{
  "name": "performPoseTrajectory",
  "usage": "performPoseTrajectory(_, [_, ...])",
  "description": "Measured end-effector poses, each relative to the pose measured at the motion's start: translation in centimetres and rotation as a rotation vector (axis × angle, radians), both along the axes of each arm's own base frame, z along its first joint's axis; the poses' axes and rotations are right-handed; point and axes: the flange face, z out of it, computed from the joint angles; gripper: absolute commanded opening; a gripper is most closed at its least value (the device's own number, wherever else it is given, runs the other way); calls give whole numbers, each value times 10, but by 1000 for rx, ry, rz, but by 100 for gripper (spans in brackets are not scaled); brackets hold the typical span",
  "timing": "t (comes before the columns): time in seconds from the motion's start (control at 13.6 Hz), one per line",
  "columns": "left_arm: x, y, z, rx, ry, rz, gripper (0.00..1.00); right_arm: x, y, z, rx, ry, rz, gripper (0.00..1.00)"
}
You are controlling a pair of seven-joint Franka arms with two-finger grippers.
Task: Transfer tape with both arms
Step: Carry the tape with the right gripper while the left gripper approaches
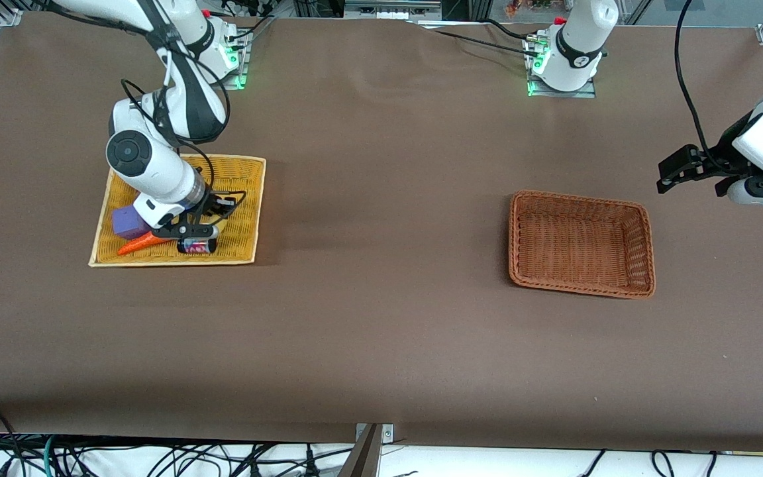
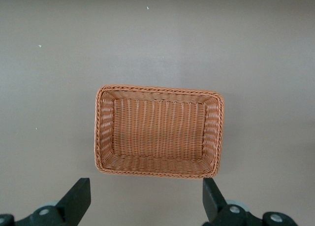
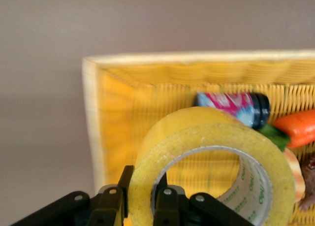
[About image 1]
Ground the purple foam cube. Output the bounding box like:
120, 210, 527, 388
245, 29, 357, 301
111, 204, 154, 240

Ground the small can with black lid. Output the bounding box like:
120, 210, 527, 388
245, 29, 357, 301
176, 237, 217, 256

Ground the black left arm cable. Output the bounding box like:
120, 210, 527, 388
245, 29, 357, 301
675, 0, 730, 176

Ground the dark metal post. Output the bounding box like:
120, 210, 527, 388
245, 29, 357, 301
338, 424, 382, 477

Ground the orange toy carrot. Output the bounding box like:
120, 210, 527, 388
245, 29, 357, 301
117, 229, 181, 257

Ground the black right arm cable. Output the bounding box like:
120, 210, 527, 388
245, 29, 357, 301
121, 40, 248, 213

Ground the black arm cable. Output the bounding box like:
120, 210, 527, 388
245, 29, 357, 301
675, 0, 730, 176
121, 40, 248, 213

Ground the yellow wicker basket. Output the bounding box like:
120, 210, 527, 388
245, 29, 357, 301
88, 154, 267, 268

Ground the grey equipment box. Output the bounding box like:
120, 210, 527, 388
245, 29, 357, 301
344, 0, 443, 21

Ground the green floor cable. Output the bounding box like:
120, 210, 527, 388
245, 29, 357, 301
42, 434, 59, 477

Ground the brown wicker basket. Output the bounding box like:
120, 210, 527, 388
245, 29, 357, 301
508, 190, 657, 300

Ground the brown table cover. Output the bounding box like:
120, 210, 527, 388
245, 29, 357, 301
0, 10, 763, 454

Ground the silver table edge bracket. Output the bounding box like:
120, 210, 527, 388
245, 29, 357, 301
355, 423, 395, 445

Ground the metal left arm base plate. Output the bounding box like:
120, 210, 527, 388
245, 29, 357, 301
526, 33, 598, 99

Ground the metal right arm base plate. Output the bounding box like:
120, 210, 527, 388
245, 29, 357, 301
219, 30, 250, 91

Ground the black cable on table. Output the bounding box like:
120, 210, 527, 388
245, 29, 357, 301
415, 22, 536, 57

